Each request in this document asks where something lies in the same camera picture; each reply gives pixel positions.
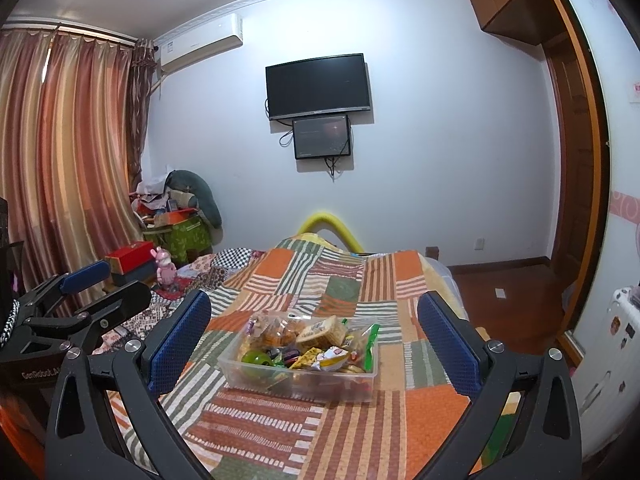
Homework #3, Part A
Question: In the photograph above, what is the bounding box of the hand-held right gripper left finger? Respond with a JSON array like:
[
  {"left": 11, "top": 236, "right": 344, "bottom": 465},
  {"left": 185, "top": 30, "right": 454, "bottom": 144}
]
[{"left": 45, "top": 289, "right": 213, "bottom": 480}]

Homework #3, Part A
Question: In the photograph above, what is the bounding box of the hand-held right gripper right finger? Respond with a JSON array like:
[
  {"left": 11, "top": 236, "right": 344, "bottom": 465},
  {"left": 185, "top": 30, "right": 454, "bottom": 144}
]
[{"left": 416, "top": 291, "right": 586, "bottom": 480}]

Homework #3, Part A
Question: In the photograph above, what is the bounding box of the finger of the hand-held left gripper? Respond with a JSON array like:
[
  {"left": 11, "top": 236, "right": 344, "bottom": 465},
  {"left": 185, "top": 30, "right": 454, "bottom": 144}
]
[
  {"left": 15, "top": 260, "right": 111, "bottom": 323},
  {"left": 25, "top": 280, "right": 152, "bottom": 356}
]

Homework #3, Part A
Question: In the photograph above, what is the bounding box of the clear plastic bin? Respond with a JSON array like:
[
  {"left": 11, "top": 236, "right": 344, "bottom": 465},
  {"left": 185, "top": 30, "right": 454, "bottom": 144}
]
[{"left": 216, "top": 310, "right": 382, "bottom": 403}]

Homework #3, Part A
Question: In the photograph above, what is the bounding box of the person's left forearm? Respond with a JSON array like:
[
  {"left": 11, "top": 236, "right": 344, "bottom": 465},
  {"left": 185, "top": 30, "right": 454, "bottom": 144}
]
[{"left": 0, "top": 387, "right": 51, "bottom": 480}]

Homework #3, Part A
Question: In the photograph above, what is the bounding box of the red box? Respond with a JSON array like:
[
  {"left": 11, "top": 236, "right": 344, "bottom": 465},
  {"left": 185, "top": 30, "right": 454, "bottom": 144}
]
[{"left": 105, "top": 241, "right": 157, "bottom": 276}]

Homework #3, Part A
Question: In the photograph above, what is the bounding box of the pink toy figure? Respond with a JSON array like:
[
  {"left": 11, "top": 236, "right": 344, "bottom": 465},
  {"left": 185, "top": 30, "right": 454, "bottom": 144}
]
[{"left": 152, "top": 246, "right": 177, "bottom": 288}]

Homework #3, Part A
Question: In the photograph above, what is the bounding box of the green snack packet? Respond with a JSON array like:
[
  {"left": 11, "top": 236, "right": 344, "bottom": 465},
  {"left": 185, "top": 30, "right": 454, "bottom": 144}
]
[{"left": 357, "top": 324, "right": 382, "bottom": 373}]

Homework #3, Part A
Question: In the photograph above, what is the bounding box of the clear bag of small breads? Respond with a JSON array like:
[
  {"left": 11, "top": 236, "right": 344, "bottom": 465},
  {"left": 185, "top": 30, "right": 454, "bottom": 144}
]
[{"left": 245, "top": 310, "right": 306, "bottom": 351}]

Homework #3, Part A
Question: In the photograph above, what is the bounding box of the pile of clothes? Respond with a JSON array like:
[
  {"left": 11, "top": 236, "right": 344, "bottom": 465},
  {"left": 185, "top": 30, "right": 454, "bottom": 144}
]
[{"left": 129, "top": 177, "right": 173, "bottom": 221}]

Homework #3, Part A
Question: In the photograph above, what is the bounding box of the orange box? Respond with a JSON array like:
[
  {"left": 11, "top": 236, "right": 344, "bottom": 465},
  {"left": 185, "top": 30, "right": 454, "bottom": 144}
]
[{"left": 155, "top": 208, "right": 198, "bottom": 226}]

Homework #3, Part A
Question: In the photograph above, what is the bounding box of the striped brown curtain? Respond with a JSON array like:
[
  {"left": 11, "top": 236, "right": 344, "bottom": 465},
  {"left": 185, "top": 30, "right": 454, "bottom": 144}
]
[{"left": 0, "top": 27, "right": 156, "bottom": 306}]

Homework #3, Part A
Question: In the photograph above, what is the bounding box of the beige cracker packet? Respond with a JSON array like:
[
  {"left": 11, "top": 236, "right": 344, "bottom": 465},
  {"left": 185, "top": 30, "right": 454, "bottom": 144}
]
[{"left": 297, "top": 316, "right": 348, "bottom": 348}]

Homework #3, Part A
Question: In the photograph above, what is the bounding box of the yellow triangular snack packet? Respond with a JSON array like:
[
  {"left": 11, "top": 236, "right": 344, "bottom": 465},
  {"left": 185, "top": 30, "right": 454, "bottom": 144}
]
[{"left": 290, "top": 347, "right": 323, "bottom": 370}]

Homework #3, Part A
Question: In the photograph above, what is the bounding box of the patchwork striped blanket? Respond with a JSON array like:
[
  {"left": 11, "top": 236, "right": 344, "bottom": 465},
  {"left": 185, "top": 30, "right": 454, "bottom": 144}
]
[{"left": 92, "top": 237, "right": 506, "bottom": 480}]

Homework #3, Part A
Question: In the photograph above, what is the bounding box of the white stickered appliance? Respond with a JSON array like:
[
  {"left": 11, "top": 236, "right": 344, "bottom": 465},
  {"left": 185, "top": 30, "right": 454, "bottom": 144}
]
[{"left": 570, "top": 285, "right": 640, "bottom": 461}]

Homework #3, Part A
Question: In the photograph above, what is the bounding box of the yellow padded tube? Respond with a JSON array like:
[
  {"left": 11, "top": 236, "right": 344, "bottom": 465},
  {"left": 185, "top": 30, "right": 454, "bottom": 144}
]
[{"left": 298, "top": 212, "right": 363, "bottom": 253}]

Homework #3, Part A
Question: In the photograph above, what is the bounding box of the brown wooden door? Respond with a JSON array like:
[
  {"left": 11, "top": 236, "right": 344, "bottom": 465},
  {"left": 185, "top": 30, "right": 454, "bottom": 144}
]
[{"left": 542, "top": 45, "right": 608, "bottom": 341}]

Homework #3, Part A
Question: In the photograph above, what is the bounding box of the white air conditioner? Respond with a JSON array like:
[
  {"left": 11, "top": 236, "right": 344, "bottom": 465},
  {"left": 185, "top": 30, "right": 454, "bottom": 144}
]
[{"left": 157, "top": 12, "right": 244, "bottom": 75}]

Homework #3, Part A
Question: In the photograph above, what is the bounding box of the white sliding door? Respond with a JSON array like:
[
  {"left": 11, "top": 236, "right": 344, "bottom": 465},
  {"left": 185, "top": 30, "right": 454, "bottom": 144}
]
[{"left": 555, "top": 0, "right": 640, "bottom": 336}]

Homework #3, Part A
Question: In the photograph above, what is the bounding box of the brown wooden overhead cabinet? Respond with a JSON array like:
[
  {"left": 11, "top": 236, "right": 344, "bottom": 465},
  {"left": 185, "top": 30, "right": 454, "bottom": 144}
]
[{"left": 465, "top": 0, "right": 561, "bottom": 48}]

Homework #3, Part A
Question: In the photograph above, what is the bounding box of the black white braided strap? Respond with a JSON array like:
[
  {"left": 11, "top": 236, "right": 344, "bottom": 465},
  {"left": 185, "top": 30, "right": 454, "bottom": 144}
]
[{"left": 0, "top": 300, "right": 21, "bottom": 346}]

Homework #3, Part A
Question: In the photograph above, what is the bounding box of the small black wall monitor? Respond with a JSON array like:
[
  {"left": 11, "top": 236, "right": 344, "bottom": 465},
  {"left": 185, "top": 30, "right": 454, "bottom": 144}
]
[{"left": 292, "top": 115, "right": 351, "bottom": 161}]

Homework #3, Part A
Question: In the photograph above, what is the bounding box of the black wall television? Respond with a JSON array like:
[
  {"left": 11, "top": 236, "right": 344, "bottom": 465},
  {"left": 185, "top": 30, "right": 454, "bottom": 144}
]
[{"left": 265, "top": 53, "right": 372, "bottom": 122}]

